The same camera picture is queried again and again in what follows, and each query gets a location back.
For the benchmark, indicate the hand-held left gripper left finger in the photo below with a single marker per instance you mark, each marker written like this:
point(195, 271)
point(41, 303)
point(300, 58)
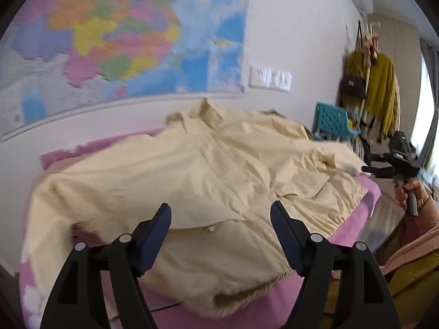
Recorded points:
point(156, 240)

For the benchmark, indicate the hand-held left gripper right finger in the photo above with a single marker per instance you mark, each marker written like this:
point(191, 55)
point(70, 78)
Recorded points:
point(286, 233)

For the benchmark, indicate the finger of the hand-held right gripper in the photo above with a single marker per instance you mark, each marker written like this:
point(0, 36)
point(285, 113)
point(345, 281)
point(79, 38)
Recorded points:
point(375, 170)
point(367, 152)

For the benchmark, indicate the cream jacket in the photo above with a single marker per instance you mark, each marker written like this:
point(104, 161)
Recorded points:
point(205, 164)

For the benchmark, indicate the person's right forearm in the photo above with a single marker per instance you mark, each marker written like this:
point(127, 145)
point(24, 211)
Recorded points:
point(428, 212)

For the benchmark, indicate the black shoulder bag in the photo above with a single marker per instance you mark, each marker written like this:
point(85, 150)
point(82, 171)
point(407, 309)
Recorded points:
point(353, 86)

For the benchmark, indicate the person's right hand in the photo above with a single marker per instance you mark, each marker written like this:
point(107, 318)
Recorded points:
point(416, 188)

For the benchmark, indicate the dark striped garment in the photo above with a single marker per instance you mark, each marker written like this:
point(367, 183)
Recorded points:
point(368, 126)

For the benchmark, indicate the white bed mattress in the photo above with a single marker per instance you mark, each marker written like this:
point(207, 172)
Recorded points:
point(384, 219)

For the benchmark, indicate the blue plastic basket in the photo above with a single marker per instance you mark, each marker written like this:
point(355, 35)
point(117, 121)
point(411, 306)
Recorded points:
point(329, 120)

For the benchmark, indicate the bright window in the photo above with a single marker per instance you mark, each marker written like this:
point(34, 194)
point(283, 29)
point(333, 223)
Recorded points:
point(423, 109)

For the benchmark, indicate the pink blanket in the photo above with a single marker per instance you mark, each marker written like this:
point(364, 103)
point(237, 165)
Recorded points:
point(346, 229)

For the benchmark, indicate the mustard hanging garment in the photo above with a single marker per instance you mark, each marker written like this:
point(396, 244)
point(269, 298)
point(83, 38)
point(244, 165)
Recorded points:
point(380, 89)

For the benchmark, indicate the white coat rack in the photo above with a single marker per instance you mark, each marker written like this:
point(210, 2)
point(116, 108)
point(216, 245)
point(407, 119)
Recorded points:
point(369, 72)

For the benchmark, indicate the grey curtain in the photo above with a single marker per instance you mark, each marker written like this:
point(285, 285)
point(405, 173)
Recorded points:
point(432, 75)

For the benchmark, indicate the plush toy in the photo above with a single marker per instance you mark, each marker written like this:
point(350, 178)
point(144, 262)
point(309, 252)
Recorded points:
point(369, 46)

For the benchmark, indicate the beige wardrobe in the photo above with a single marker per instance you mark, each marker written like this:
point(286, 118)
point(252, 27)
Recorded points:
point(401, 41)

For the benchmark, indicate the person's olive clothing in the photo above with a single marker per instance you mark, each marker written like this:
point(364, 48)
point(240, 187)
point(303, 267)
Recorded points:
point(415, 281)

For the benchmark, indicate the white wall sockets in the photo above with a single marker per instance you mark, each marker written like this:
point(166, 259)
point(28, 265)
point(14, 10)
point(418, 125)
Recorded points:
point(271, 78)

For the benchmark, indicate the colourful wall map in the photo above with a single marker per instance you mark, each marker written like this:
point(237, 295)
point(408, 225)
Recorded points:
point(120, 41)

